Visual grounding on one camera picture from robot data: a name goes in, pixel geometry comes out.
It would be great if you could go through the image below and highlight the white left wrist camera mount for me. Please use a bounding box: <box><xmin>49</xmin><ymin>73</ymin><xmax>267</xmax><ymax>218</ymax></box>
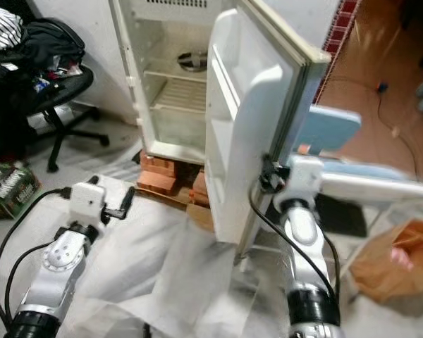
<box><xmin>70</xmin><ymin>182</ymin><xmax>109</xmax><ymax>227</ymax></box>

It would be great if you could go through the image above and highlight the red tiled pillar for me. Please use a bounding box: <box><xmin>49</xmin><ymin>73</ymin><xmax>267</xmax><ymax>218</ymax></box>
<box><xmin>314</xmin><ymin>0</ymin><xmax>360</xmax><ymax>106</ymax></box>

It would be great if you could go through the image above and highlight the round metal bowl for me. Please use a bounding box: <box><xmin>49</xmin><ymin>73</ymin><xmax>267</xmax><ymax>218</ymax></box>
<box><xmin>176</xmin><ymin>51</ymin><xmax>210</xmax><ymax>74</ymax></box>

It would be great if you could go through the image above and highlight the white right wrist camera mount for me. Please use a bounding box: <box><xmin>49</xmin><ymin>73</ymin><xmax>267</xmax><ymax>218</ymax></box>
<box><xmin>282</xmin><ymin>155</ymin><xmax>324</xmax><ymax>206</ymax></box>

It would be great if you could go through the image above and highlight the black white striped cloth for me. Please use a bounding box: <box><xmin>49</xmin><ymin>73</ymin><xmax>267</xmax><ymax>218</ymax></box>
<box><xmin>0</xmin><ymin>6</ymin><xmax>23</xmax><ymax>52</ymax></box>

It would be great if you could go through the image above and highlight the red brick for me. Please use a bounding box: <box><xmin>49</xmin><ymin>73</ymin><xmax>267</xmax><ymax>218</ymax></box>
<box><xmin>189</xmin><ymin>169</ymin><xmax>209</xmax><ymax>206</ymax></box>
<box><xmin>137</xmin><ymin>151</ymin><xmax>178</xmax><ymax>196</ymax></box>

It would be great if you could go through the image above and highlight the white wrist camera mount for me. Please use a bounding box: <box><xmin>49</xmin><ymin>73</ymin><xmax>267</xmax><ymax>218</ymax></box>
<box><xmin>70</xmin><ymin>182</ymin><xmax>109</xmax><ymax>227</ymax></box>
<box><xmin>282</xmin><ymin>155</ymin><xmax>324</xmax><ymax>206</ymax></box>

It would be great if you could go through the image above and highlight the brown paper bag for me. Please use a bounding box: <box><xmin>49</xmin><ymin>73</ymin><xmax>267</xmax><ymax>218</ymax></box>
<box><xmin>349</xmin><ymin>220</ymin><xmax>423</xmax><ymax>303</ymax></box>

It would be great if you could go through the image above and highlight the white fridge cabinet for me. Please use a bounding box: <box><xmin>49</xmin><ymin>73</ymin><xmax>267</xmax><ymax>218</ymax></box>
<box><xmin>109</xmin><ymin>0</ymin><xmax>247</xmax><ymax>167</ymax></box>

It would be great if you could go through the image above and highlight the silver fridge door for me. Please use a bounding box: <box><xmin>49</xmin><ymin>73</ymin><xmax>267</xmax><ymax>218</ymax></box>
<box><xmin>203</xmin><ymin>0</ymin><xmax>333</xmax><ymax>265</ymax></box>

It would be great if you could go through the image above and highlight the white fridge wire shelf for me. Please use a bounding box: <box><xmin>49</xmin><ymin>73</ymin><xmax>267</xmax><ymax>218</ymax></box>
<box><xmin>149</xmin><ymin>70</ymin><xmax>209</xmax><ymax>113</ymax></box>

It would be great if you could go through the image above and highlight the black plug with cable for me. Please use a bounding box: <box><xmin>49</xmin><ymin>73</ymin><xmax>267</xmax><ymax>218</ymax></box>
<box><xmin>331</xmin><ymin>77</ymin><xmax>423</xmax><ymax>184</ymax></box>

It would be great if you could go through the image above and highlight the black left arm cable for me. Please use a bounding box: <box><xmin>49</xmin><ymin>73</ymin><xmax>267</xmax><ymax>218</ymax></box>
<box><xmin>1</xmin><ymin>242</ymin><xmax>57</xmax><ymax>328</ymax></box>
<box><xmin>0</xmin><ymin>188</ymin><xmax>73</xmax><ymax>326</ymax></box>

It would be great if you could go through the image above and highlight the brown cardboard piece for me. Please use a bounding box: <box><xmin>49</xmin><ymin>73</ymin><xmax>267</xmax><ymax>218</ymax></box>
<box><xmin>187</xmin><ymin>204</ymin><xmax>216</xmax><ymax>233</ymax></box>

